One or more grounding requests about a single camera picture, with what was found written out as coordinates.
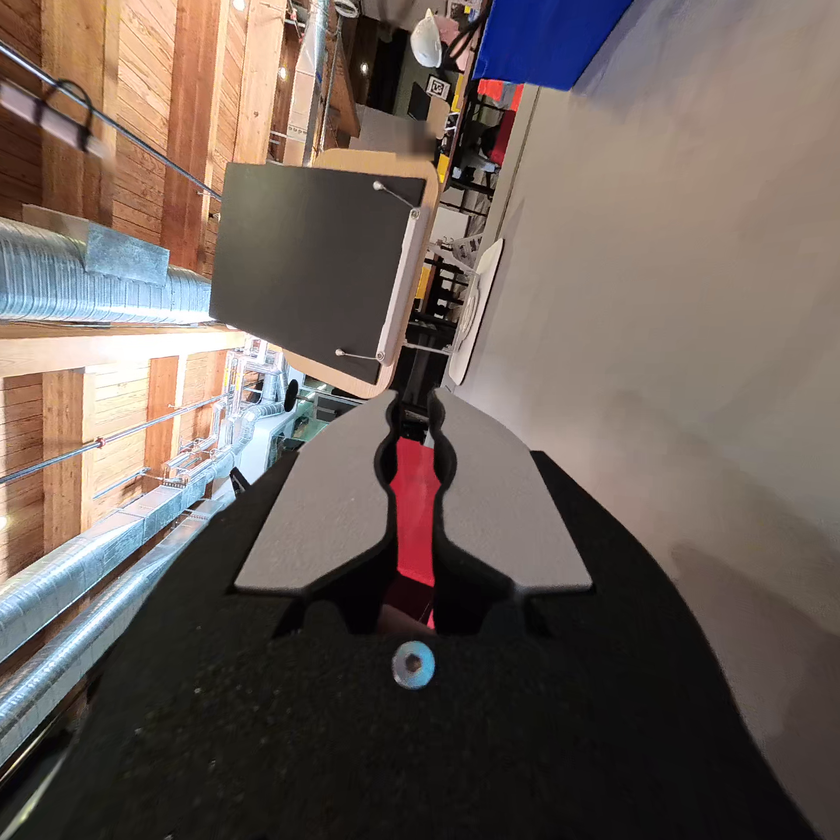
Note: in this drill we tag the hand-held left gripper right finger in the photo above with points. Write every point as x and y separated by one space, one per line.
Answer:
512 518

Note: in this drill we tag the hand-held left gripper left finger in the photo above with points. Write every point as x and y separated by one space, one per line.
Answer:
321 518

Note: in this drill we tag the red storage bin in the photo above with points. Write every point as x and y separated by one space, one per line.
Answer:
413 512

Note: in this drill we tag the blue storage bin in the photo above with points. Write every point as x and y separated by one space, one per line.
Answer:
544 39

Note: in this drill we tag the grey desk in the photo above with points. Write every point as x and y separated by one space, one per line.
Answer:
656 328

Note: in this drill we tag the wood-framed black board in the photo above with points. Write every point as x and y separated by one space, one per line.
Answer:
308 262

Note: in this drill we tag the orange traffic cone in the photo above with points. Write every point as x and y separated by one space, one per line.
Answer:
502 92

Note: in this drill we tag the rectangular silver duct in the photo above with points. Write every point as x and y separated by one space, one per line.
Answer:
65 577

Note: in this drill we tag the large round silver duct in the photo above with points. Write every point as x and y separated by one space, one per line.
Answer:
52 275

